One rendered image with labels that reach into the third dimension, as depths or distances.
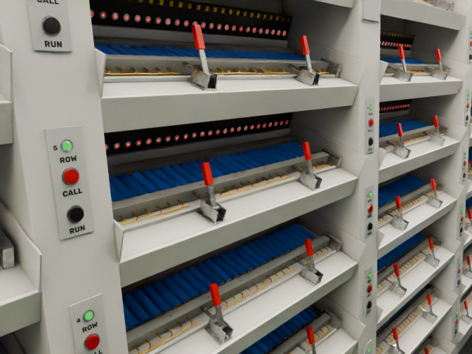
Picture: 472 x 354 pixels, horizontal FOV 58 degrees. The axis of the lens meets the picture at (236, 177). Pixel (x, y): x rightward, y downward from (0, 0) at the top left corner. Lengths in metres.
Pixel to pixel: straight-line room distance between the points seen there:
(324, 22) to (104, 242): 0.70
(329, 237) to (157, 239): 0.54
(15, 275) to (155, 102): 0.26
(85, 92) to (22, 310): 0.24
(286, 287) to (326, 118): 0.39
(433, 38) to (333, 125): 0.74
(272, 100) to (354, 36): 0.31
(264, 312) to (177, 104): 0.42
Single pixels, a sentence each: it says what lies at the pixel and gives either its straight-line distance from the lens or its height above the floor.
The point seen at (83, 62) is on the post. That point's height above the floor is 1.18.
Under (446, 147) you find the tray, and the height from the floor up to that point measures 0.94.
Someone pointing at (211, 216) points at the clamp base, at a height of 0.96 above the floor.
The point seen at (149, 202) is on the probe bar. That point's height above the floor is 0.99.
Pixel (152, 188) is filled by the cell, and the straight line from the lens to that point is 0.68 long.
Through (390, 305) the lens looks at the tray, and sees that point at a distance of 1.30.
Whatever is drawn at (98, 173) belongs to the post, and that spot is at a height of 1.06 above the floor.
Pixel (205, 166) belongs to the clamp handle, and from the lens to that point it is 0.65.
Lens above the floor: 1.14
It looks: 11 degrees down
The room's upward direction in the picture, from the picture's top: 3 degrees counter-clockwise
